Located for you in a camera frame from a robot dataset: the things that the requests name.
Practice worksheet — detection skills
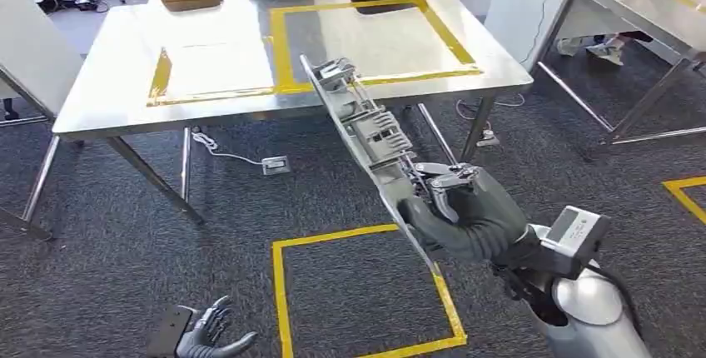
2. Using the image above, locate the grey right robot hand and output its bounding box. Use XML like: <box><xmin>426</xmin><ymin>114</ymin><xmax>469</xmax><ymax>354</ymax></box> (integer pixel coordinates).
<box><xmin>396</xmin><ymin>161</ymin><xmax>545</xmax><ymax>267</ymax></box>

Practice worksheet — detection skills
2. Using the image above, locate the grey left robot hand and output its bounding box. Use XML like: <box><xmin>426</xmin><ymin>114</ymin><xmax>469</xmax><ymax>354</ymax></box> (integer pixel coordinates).
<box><xmin>175</xmin><ymin>296</ymin><xmax>259</xmax><ymax>358</ymax></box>

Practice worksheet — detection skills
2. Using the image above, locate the grey plastic car trim part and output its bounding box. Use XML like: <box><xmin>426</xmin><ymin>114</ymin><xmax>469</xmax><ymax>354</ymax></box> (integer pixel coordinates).
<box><xmin>299</xmin><ymin>53</ymin><xmax>442</xmax><ymax>276</ymax></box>

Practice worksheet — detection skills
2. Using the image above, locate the white power cable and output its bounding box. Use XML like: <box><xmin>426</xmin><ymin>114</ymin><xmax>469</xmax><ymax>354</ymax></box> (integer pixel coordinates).
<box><xmin>191</xmin><ymin>132</ymin><xmax>266</xmax><ymax>167</ymax></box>

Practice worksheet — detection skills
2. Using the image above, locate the yellow floor tape square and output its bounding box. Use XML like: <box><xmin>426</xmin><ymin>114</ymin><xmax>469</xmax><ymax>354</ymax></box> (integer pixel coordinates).
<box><xmin>661</xmin><ymin>176</ymin><xmax>706</xmax><ymax>227</ymax></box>
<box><xmin>271</xmin><ymin>222</ymin><xmax>469</xmax><ymax>358</ymax></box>

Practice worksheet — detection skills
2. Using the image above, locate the person's foot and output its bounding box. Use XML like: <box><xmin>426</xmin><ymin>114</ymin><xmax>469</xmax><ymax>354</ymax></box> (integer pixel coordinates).
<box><xmin>585</xmin><ymin>41</ymin><xmax>627</xmax><ymax>67</ymax></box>
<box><xmin>555</xmin><ymin>36</ymin><xmax>594</xmax><ymax>57</ymax></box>

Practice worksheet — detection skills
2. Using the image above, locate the grey floor socket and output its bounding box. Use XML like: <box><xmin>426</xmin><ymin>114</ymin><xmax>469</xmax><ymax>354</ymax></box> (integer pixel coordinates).
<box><xmin>261</xmin><ymin>155</ymin><xmax>291</xmax><ymax>177</ymax></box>

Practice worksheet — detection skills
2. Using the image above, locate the steel table with yellow tape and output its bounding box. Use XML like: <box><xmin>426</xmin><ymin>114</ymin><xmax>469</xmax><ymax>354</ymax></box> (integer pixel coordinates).
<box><xmin>0</xmin><ymin>0</ymin><xmax>535</xmax><ymax>241</ymax></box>

